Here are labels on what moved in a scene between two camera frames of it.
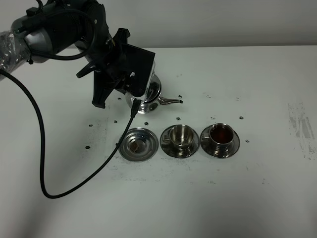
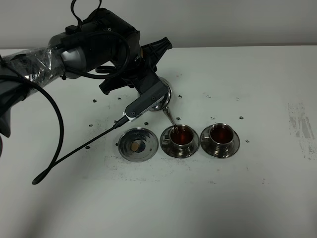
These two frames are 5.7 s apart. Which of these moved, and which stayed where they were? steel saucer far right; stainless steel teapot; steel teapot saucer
Moved: stainless steel teapot
Stayed: steel saucer far right; steel teapot saucer
